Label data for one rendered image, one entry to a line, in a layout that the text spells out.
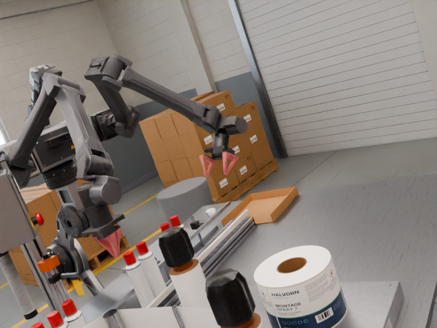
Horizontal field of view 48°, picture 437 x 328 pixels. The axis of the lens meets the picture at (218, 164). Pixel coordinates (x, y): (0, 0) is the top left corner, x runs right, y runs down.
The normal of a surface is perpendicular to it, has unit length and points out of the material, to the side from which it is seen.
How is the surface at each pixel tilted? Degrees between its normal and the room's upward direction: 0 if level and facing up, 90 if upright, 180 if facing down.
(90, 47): 90
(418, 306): 0
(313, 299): 90
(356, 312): 0
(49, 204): 90
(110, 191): 90
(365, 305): 0
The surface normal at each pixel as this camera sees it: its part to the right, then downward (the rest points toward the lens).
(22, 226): 0.39, 0.07
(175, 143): -0.60, 0.38
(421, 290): -0.33, -0.92
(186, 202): 0.16, 0.23
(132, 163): 0.70, -0.09
